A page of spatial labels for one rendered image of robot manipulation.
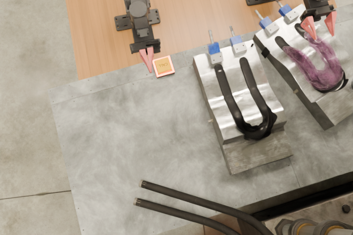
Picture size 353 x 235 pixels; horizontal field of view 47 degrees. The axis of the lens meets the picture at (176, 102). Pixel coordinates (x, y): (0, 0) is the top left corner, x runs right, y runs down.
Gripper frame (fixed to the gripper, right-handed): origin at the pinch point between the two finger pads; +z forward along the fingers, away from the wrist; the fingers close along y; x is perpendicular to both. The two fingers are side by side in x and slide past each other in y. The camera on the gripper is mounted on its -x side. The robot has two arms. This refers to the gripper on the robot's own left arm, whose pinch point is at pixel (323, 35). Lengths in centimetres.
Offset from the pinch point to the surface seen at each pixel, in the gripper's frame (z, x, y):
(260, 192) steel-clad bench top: 47, 38, -26
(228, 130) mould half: 21.9, 25.0, -35.2
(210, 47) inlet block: -12.3, 25.5, -33.8
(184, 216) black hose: 49, 31, -58
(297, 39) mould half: -11.4, 33.7, 5.0
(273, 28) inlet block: -17.6, 31.6, -4.3
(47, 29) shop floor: -80, 122, -117
